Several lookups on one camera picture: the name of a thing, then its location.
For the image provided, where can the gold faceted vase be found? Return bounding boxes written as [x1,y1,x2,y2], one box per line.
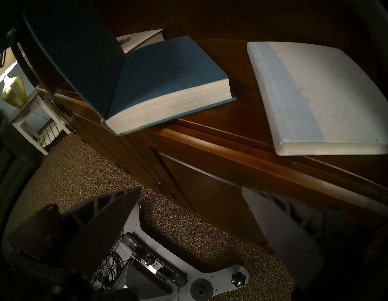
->
[2,76,28,108]

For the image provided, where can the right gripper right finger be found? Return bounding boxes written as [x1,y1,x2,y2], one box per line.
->
[242,188,388,292]

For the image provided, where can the blue hardcover book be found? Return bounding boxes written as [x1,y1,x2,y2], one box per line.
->
[23,9,237,136]

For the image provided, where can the black power strip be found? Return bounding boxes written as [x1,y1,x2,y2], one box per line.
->
[117,232,188,287]

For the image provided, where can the white slatted side table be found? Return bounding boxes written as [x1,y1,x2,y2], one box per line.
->
[9,91,72,156]

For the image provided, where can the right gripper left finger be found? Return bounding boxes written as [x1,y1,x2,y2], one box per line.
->
[8,187,142,277]

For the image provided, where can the black round disc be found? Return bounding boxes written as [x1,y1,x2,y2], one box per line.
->
[190,279,213,299]

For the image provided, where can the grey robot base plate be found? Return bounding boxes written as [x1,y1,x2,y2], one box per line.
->
[91,202,249,301]

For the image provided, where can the dark wooden bookshelf cabinet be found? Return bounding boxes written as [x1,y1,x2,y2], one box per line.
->
[6,0,388,252]

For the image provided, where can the black coiled cables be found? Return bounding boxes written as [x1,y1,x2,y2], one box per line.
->
[91,252,134,292]

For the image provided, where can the white book pale blue spine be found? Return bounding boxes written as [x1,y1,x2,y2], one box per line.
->
[247,42,388,156]

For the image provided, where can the white paperback with ink drawing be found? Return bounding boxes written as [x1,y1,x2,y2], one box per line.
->
[116,29,165,54]

